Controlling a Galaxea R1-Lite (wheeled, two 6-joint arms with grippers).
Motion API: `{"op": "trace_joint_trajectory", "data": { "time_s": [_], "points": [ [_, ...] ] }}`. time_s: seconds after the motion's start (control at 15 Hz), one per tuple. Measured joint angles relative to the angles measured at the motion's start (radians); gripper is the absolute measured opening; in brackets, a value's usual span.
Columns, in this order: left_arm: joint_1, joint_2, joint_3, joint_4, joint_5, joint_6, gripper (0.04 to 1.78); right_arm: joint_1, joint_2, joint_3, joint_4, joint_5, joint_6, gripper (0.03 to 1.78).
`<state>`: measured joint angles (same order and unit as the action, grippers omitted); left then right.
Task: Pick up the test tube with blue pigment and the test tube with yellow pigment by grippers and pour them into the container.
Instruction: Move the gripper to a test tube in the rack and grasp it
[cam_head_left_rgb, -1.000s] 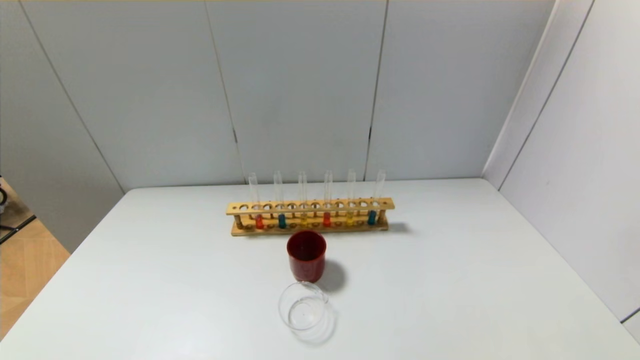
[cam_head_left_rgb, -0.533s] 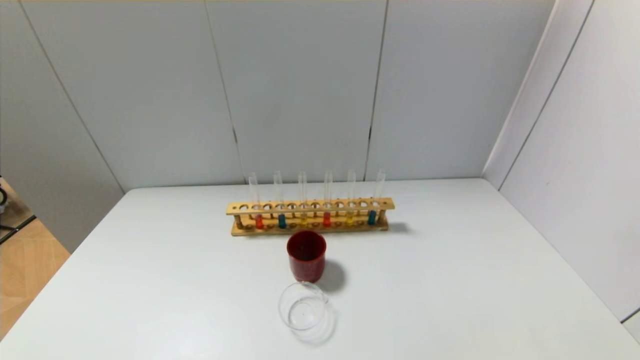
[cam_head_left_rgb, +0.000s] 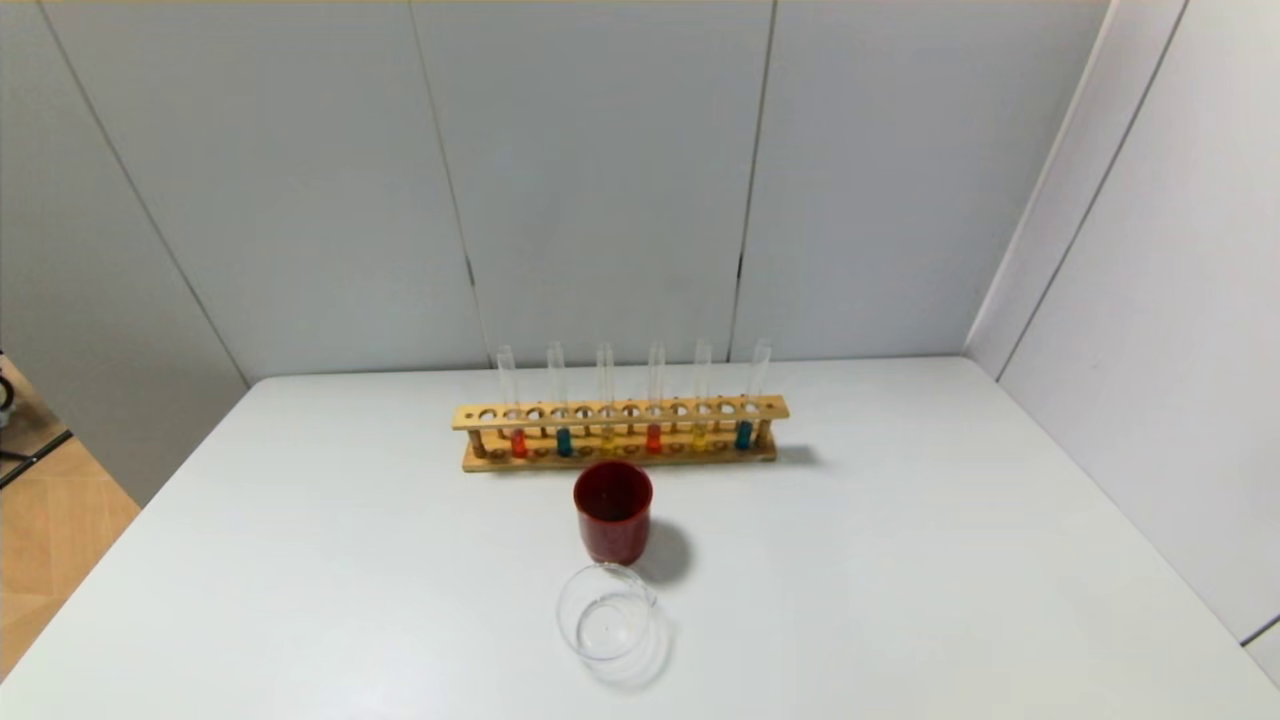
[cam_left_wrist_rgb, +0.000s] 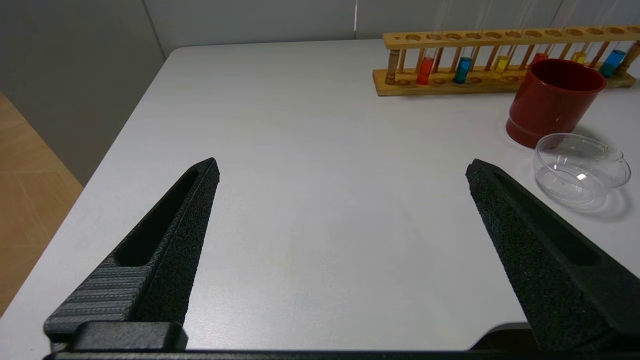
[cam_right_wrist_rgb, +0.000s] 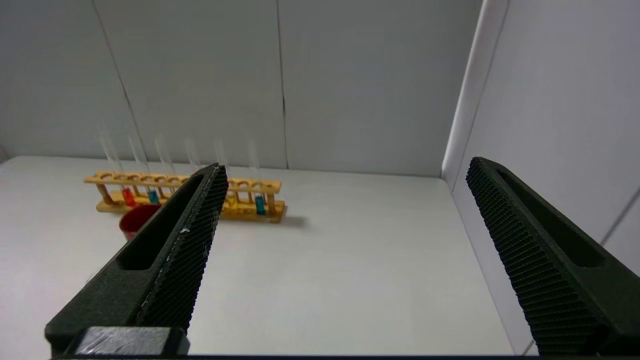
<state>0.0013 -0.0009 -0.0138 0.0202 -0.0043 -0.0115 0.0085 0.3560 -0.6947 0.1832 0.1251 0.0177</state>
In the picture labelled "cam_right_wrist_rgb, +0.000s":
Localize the glass test tube red pigment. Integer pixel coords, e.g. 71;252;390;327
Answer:
99;131;137;207
183;138;202;174

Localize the glass test tube blue pigment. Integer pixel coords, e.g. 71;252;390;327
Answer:
246;141;267;217
127;133;161;205

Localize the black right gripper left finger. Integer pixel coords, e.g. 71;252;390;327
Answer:
44;163;230;357

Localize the wooden test tube rack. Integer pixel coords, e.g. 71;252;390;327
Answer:
83;171;289;224

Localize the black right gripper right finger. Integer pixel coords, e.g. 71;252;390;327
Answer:
466;156;640;357

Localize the glass test tube yellow pigment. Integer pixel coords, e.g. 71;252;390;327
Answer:
213;140;237;207
153;135;179;194

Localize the red plastic cup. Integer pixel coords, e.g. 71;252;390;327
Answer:
119;203;164;242

